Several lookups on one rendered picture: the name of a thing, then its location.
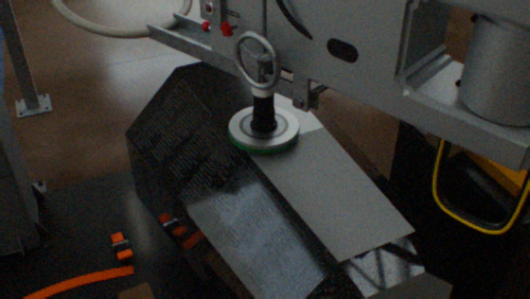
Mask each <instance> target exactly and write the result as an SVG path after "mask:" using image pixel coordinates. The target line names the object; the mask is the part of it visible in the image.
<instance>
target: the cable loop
mask: <svg viewBox="0 0 530 299"><path fill-rule="evenodd" d="M450 148H451V142H450V141H446V140H445V139H443V138H440V140H439V143H438V147H437V150H436V153H435V156H434V164H433V173H432V179H431V191H432V194H433V198H434V202H436V204H437V205H438V206H439V208H441V209H442V210H443V211H444V213H445V214H448V215H449V216H450V217H451V218H453V219H455V220H457V221H459V222H460V223H462V224H464V225H466V226H467V227H468V228H470V229H474V230H476V231H478V232H479V233H482V234H487V235H489V236H493V237H502V236H505V235H507V234H509V233H512V232H513V231H514V230H515V229H516V228H517V227H518V226H519V225H520V223H521V221H522V219H523V217H525V215H526V211H527V210H528V208H529V206H530V168H528V169H527V174H526V175H525V178H524V179H523V182H522V186H521V190H520V192H519V194H518V198H517V199H516V201H515V203H514V205H513V206H512V210H511V212H509V214H508V216H507V218H506V219H505V220H504V221H503V222H500V223H490V222H488V221H485V220H482V219H478V218H476V217H474V216H473V215H471V214H470V213H467V212H465V210H463V209H461V208H459V207H457V206H456V205H454V203H453V202H450V200H449V199H448V197H446V195H445V190H444V180H445V169H446V164H447V162H448V158H449V155H450Z"/></svg>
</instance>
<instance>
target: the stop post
mask: <svg viewBox="0 0 530 299"><path fill-rule="evenodd" d="M0 26H1V30H2V32H3V35H4V37H5V40H6V45H7V47H8V50H9V55H10V59H11V61H12V64H13V69H14V71H15V74H16V77H17V81H18V83H19V86H20V88H21V91H22V97H23V99H20V100H16V101H15V103H16V114H17V119H21V118H24V117H28V116H32V115H35V114H45V113H49V112H52V109H51V106H50V98H49V95H48V94H46V95H42V96H38V95H37V92H36V86H35V84H34V81H33V78H32V74H31V71H30V68H29V65H28V63H27V55H26V53H25V50H24V45H23V42H22V40H21V37H20V31H19V29H18V26H17V24H16V19H15V16H14V13H13V10H12V4H11V2H10V0H0Z"/></svg>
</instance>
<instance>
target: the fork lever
mask: <svg viewBox="0 0 530 299"><path fill-rule="evenodd" d="M173 17H174V18H175V19H176V21H177V22H178V26H176V27H175V28H173V29H171V30H170V31H168V30H165V29H163V28H162V27H159V26H155V25H153V24H151V23H147V28H148V29H149V30H150V32H151V36H150V37H149V38H151V39H153V40H154V41H156V42H158V43H160V44H165V45H167V46H168V47H170V48H174V49H176V50H179V51H180V52H182V53H184V54H187V55H189V56H191V57H193V58H195V59H199V60H201V61H203V62H206V63H208V64H212V65H214V66H215V67H218V68H219V69H220V70H225V71H226V72H228V73H231V74H232V75H234V76H238V77H240V78H242V79H243V77H242V75H241V74H240V72H239V70H238V69H237V65H236V64H235V63H234V62H231V61H230V60H228V59H225V58H223V57H221V56H220V55H218V54H216V53H213V51H212V49H211V38H210V31H208V32H205V31H203V29H202V24H203V22H201V21H198V20H194V19H192V18H190V17H187V16H185V15H181V14H179V13H177V12H174V13H173ZM246 70H247V71H248V73H249V75H250V76H252V77H253V78H255V71H253V70H249V69H247V68H246ZM272 76H273V73H271V72H270V73H268V74H266V75H264V76H261V75H260V82H268V81H271V79H272ZM314 82H315V83H318V82H317V81H314ZM292 84H293V81H290V80H288V79H284V78H283V77H280V79H279V82H278V83H277V84H276V86H275V87H273V88H272V89H269V90H270V91H272V92H273V93H278V94H279V95H281V96H283V97H285V98H289V99H291V100H292V105H293V106H294V107H295V109H296V110H297V109H301V108H302V107H303V101H302V100H301V98H300V97H294V98H292ZM326 89H327V87H326V86H324V85H323V84H320V83H318V85H317V86H316V87H312V89H310V101H309V107H310V108H311V109H312V110H314V111H317V110H318V109H319V94H321V93H323V92H324V91H325V90H326Z"/></svg>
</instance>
